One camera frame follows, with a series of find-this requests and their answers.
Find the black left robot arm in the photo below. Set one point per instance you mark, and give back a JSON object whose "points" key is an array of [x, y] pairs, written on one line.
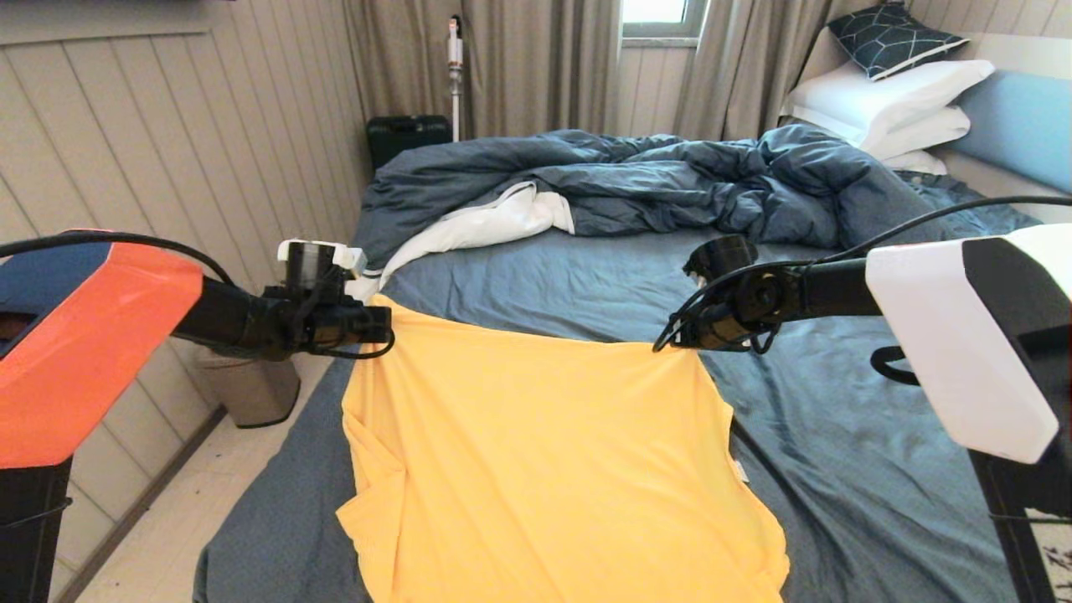
{"points": [[84, 335]]}

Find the blue headboard pad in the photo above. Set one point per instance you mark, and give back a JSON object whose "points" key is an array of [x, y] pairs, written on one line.
{"points": [[1022, 126]]}

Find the dark green suitcase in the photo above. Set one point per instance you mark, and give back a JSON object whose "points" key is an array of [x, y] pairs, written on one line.
{"points": [[406, 138]]}

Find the blue bed sheet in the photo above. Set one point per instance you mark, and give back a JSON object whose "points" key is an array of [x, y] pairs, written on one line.
{"points": [[837, 419]]}

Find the crumpled dark blue duvet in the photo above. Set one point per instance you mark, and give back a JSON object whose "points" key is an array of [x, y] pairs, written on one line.
{"points": [[670, 180]]}

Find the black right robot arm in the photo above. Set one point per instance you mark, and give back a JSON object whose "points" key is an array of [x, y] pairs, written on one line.
{"points": [[963, 335]]}

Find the brown trash bin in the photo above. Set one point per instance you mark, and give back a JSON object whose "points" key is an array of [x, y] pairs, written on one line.
{"points": [[251, 389]]}

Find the yellow t-shirt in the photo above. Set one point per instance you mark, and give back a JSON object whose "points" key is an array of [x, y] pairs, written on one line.
{"points": [[544, 461]]}

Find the white stick vacuum cleaner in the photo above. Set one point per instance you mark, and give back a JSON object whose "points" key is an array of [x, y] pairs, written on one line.
{"points": [[455, 54]]}

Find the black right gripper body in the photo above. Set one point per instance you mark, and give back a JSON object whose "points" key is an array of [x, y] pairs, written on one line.
{"points": [[720, 331]]}

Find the beige curtain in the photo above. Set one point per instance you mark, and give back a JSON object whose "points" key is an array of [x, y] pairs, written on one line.
{"points": [[536, 67], [737, 67]]}

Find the dark patterned cushion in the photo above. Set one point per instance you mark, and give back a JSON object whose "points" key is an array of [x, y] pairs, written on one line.
{"points": [[888, 42]]}

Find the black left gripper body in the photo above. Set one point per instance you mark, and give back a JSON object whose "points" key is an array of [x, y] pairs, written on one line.
{"points": [[352, 325]]}

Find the window with grey frame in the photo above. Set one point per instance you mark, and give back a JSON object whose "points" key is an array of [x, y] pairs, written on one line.
{"points": [[657, 12]]}

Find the large white pillow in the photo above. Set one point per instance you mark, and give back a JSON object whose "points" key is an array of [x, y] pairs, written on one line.
{"points": [[879, 96]]}

